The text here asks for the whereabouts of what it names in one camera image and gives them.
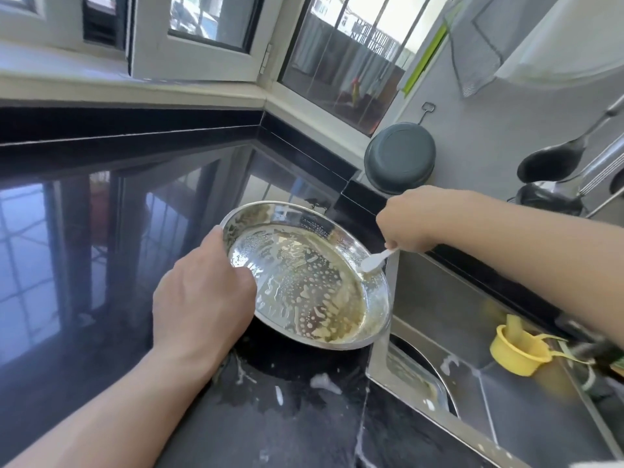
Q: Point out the grey hanging basin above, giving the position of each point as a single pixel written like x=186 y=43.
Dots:
x=400 y=159

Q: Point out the yellow hanging sink cup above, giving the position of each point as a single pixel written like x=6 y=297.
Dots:
x=522 y=351

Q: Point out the person's right forearm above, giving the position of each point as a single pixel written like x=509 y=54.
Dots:
x=546 y=253

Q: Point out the rectangular steel tray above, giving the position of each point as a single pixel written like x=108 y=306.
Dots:
x=409 y=370

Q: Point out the stainless steel sink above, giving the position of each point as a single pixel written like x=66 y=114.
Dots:
x=458 y=307

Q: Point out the white hanging cloth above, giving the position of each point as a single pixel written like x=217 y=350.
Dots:
x=536 y=34

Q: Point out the person's left forearm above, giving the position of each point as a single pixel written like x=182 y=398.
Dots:
x=88 y=419

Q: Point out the white cleaning brush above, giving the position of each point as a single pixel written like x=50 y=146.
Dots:
x=375 y=260

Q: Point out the steel soup ladle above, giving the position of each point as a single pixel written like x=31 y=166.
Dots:
x=551 y=198

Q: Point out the round steel pan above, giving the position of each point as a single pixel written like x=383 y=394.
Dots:
x=444 y=380

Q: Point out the person's left hand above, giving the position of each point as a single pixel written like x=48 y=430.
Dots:
x=200 y=312

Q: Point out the steel wall hook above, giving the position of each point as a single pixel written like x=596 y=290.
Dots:
x=427 y=110

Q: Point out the person's right hand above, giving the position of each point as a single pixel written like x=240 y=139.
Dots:
x=419 y=219

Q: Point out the round steel basin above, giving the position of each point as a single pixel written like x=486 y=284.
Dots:
x=302 y=278

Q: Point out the hanging steel ladles and skimmer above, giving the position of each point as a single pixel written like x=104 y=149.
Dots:
x=546 y=162

